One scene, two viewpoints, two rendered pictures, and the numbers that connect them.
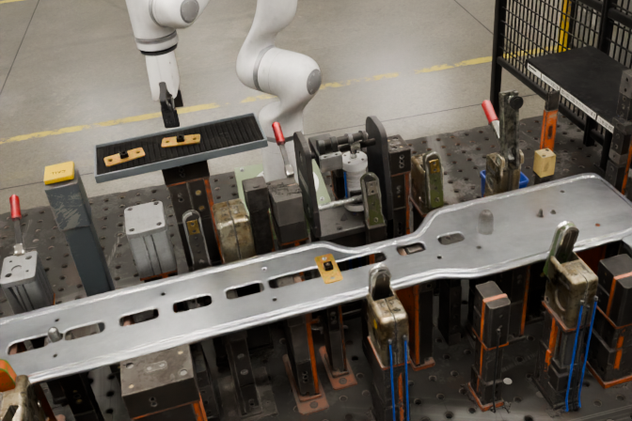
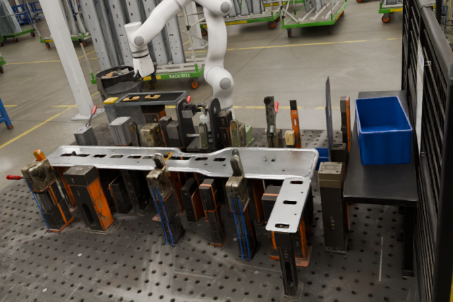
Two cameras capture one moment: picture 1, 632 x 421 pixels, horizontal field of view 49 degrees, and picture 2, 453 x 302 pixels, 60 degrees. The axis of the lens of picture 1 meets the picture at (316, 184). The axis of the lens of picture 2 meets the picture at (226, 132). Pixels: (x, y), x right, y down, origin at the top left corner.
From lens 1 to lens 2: 1.18 m
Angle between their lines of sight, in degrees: 33
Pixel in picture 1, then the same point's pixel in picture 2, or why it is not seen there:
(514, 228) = (247, 162)
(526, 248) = not seen: hidden behind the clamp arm
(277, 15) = (213, 50)
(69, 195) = (110, 109)
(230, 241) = (144, 138)
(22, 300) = (79, 141)
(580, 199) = (292, 158)
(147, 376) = (74, 170)
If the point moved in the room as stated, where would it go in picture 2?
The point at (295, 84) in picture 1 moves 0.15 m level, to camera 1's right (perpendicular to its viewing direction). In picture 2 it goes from (214, 82) to (238, 83)
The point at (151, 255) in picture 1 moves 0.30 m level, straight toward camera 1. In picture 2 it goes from (117, 135) to (83, 167)
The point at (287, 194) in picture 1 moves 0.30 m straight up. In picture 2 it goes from (172, 125) to (157, 65)
